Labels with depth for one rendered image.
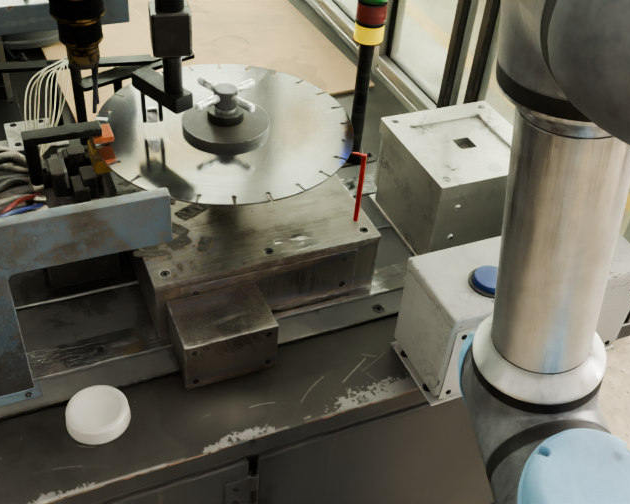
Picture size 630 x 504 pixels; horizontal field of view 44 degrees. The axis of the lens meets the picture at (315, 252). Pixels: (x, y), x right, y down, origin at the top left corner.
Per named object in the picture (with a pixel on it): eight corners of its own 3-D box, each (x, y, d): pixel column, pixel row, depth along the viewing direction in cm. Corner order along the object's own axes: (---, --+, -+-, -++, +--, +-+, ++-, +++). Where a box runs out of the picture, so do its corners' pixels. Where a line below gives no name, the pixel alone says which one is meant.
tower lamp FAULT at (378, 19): (377, 11, 118) (379, -8, 116) (390, 24, 115) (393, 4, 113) (350, 14, 117) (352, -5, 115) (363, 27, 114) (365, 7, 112)
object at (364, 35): (374, 31, 120) (377, 12, 118) (387, 44, 117) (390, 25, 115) (348, 34, 119) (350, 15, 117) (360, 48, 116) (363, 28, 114)
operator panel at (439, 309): (564, 295, 111) (597, 211, 101) (615, 349, 104) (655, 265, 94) (390, 343, 102) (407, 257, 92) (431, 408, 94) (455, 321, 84)
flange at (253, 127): (280, 114, 104) (281, 97, 102) (250, 157, 96) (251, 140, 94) (203, 96, 106) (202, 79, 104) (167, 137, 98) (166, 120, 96)
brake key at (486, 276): (493, 274, 92) (497, 261, 91) (512, 296, 89) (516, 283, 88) (464, 281, 91) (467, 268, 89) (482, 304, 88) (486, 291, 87)
